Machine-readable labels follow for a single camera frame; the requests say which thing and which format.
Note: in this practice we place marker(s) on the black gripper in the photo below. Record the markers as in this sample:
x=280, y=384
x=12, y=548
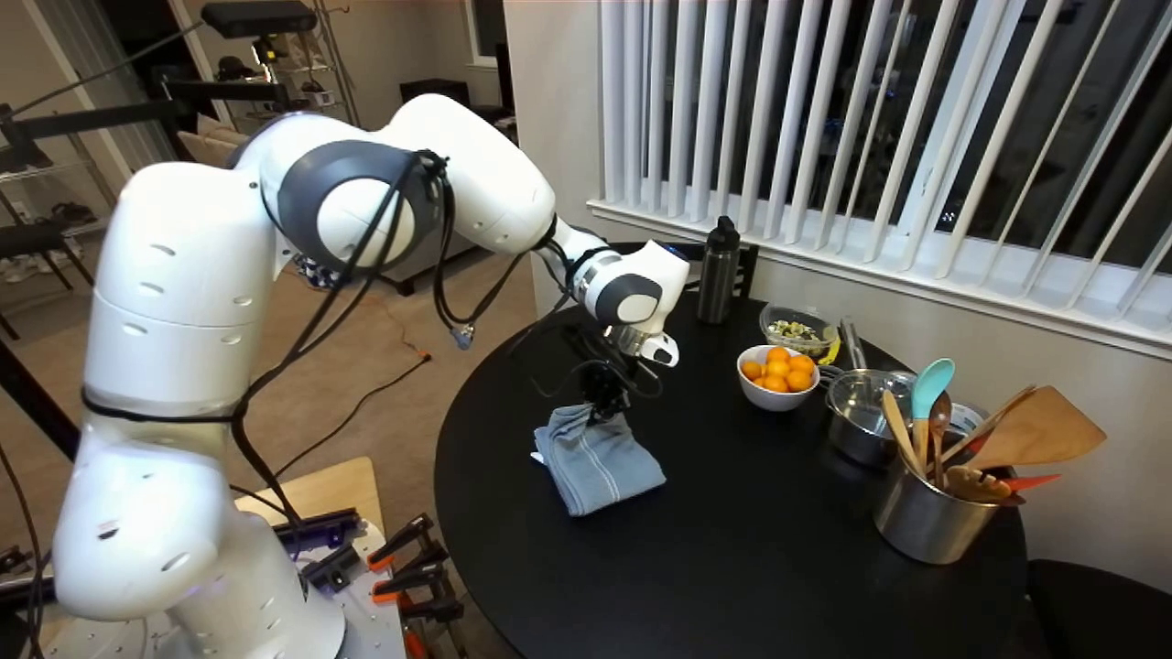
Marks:
x=611, y=377

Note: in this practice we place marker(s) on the grey-blue towel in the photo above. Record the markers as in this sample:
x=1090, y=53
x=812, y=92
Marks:
x=593, y=460

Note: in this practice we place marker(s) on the light wooden robot base board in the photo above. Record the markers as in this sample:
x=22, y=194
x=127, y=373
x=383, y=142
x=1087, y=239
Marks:
x=321, y=488

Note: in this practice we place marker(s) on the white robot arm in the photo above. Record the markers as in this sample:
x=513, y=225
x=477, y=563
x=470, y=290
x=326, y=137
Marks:
x=177, y=323

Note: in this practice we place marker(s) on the white bowl of oranges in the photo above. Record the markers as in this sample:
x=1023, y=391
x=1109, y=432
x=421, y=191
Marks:
x=777, y=377

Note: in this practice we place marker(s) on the bowl with banana and food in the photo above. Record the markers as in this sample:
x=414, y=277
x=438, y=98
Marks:
x=801, y=329

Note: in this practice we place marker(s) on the teal silicone spatula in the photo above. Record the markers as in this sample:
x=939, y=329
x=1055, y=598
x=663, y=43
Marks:
x=924, y=391

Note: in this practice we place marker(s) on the steel utensil holder cup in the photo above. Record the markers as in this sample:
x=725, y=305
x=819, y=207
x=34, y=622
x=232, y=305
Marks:
x=924, y=521

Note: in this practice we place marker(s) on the red-orange spatula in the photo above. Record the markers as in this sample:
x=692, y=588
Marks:
x=1017, y=484

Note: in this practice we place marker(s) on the wooden spatula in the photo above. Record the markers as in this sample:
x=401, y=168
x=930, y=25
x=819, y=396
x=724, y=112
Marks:
x=1040, y=424

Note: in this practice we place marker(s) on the white vertical window blinds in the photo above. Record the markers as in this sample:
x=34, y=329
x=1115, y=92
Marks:
x=996, y=142

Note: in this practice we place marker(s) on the black chair far side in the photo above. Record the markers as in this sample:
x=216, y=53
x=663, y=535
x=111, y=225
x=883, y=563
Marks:
x=1092, y=612

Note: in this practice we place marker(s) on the orange-handled black clamp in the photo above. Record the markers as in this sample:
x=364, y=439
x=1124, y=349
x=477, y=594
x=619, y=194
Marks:
x=414, y=528
x=414, y=588

